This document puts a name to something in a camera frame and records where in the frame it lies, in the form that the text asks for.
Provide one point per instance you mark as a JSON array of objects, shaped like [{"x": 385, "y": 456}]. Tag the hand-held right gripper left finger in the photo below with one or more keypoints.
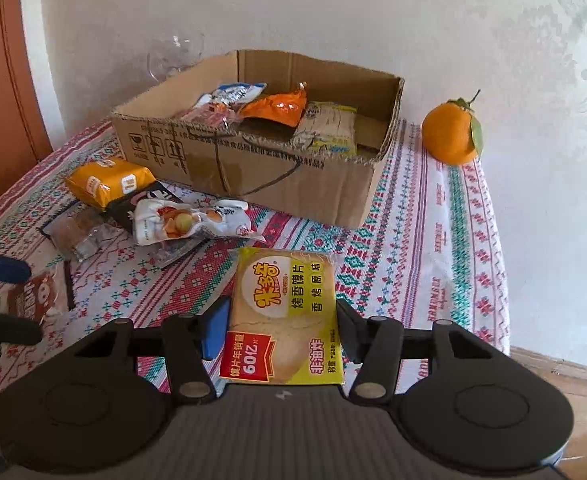
[{"x": 216, "y": 327}]

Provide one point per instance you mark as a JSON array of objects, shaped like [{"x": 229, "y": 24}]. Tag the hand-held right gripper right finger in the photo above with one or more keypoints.
[{"x": 351, "y": 332}]

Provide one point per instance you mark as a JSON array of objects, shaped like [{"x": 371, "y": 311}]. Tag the brown cartoon snack packet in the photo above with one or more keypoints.
[{"x": 35, "y": 297}]

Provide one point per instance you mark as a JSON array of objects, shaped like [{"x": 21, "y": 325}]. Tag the yellow bread chip packet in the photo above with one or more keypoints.
[{"x": 283, "y": 320}]

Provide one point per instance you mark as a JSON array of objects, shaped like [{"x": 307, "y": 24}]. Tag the brown cardboard box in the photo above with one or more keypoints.
[{"x": 273, "y": 180}]

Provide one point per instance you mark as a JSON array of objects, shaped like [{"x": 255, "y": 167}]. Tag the long fish strip packet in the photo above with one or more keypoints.
[{"x": 326, "y": 127}]

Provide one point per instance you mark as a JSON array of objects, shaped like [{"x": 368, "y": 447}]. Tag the pink snack packet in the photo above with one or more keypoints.
[{"x": 208, "y": 116}]

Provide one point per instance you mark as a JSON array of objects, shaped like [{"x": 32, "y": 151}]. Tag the orange snack packet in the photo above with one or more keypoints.
[{"x": 276, "y": 107}]

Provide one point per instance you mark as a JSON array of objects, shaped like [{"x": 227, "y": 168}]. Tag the white and blue snack packet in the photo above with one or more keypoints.
[{"x": 228, "y": 94}]

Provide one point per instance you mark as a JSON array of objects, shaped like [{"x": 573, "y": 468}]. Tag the clear brown pastry packet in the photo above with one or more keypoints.
[{"x": 75, "y": 232}]

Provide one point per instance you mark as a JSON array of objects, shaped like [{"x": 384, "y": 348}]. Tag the patterned tablecloth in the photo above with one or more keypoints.
[{"x": 423, "y": 260}]

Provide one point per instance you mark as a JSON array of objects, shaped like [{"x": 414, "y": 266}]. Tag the white egg snack packet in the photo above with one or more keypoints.
[{"x": 188, "y": 222}]

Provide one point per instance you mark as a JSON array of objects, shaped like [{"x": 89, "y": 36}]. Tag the yellow-orange snack packet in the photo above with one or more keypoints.
[{"x": 105, "y": 182}]

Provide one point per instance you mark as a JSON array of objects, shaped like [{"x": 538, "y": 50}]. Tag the black snack packet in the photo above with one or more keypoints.
[{"x": 123, "y": 207}]

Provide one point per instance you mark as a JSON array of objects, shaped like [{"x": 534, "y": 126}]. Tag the wooden door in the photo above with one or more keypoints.
[{"x": 3, "y": 85}]

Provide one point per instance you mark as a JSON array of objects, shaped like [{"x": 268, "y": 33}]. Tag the orange with leaf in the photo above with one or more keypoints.
[{"x": 448, "y": 132}]

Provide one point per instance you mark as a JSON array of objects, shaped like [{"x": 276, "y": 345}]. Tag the clear glass cup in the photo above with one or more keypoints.
[{"x": 173, "y": 57}]

